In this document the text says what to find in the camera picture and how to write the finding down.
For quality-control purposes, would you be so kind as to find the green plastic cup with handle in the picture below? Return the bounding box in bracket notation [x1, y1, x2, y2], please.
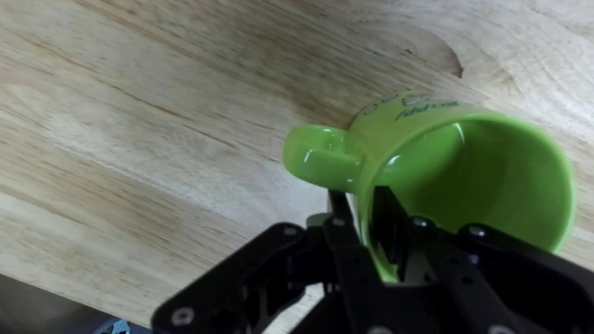
[281, 91, 578, 286]

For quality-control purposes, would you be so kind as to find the small blue object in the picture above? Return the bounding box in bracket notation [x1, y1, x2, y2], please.
[92, 318, 133, 334]

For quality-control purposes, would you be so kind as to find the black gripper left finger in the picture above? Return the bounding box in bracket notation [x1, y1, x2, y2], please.
[150, 190, 397, 334]

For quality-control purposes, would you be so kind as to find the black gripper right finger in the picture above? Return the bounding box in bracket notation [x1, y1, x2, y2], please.
[369, 184, 594, 334]

